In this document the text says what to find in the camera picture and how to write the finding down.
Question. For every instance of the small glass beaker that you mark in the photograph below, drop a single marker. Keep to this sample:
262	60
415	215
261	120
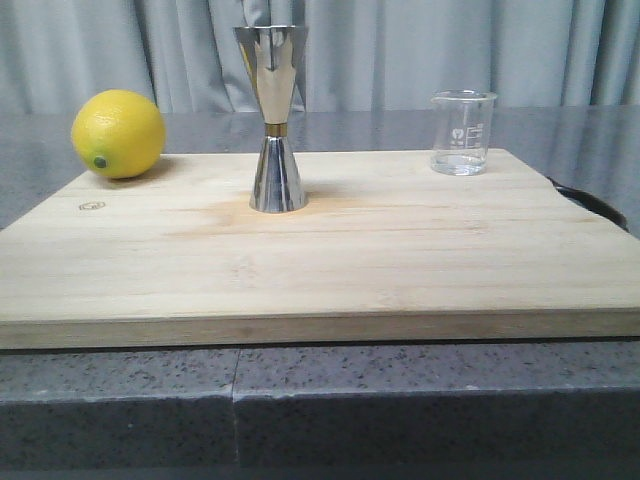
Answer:
463	128

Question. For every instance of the steel double jigger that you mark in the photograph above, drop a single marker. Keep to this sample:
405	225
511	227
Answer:
271	56

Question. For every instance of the wooden cutting board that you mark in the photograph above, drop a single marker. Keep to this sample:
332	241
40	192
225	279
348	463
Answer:
385	249

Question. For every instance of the grey curtain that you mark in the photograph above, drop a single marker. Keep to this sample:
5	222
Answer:
360	55

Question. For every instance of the yellow lemon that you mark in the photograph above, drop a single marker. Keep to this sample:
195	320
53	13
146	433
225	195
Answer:
118	134

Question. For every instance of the black board strap handle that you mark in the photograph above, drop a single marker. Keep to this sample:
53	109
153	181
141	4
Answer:
591	203

